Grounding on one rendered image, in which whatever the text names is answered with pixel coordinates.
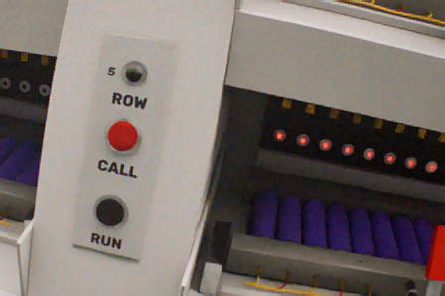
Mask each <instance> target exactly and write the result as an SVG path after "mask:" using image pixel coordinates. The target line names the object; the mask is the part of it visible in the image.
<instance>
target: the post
mask: <svg viewBox="0 0 445 296"><path fill-rule="evenodd" d="M235 4H236V0H68V7H67V12H66V17H65V20H64V23H63V29H62V35H61V41H60V47H59V52H58V57H57V60H56V64H55V71H54V77H53V83H52V89H51V96H50V102H49V108H48V114H47V121H46V127H45V134H44V139H43V145H42V158H41V164H40V170H39V177H38V189H37V195H36V206H35V212H34V224H33V230H32V241H31V253H30V264H29V269H28V270H29V275H28V280H27V281H28V286H27V296H179V292H180V287H181V283H182V279H183V277H184V273H185V270H186V267H187V263H188V260H189V256H190V253H191V250H192V246H193V242H194V240H195V236H196V232H197V228H198V225H199V222H200V218H201V215H202V211H203V207H204V203H205V201H206V197H207V193H208V189H209V186H210V182H211V178H212V174H213V171H214V167H215V163H216V160H217V157H218V153H219V149H220V146H221V142H222V139H223V135H224V134H225V129H226V124H227V119H228V114H229V109H230V104H231V98H232V93H233V88H234V86H229V85H225V84H224V80H225V75H226V63H227V57H228V53H229V47H230V42H231V37H230V36H231V30H232V26H233V21H234V11H235ZM106 33H112V34H117V35H128V36H134V37H139V38H145V39H150V40H156V41H162V42H168V43H177V44H178V51H177V56H176V61H175V65H174V71H173V76H172V82H171V87H170V93H169V98H168V104H167V110H166V115H165V121H164V126H163V132H162V137H161V143H160V148H159V154H158V159H157V164H156V170H155V175H154V181H153V186H152V192H151V197H150V203H149V208H148V213H147V218H146V224H145V227H144V233H143V239H142V243H141V245H142V249H141V253H140V259H139V260H135V259H130V258H126V257H123V256H118V255H114V254H110V253H105V252H102V251H98V250H94V249H92V248H89V247H85V246H81V245H77V244H73V239H74V223H75V218H76V212H77V200H78V194H79V188H80V182H81V177H82V165H83V159H84V153H85V147H86V141H87V136H88V130H89V123H90V118H91V112H92V106H93V100H94V94H95V88H96V83H97V77H98V71H99V65H100V59H101V54H102V51H103V48H104V41H105V36H106Z"/></svg>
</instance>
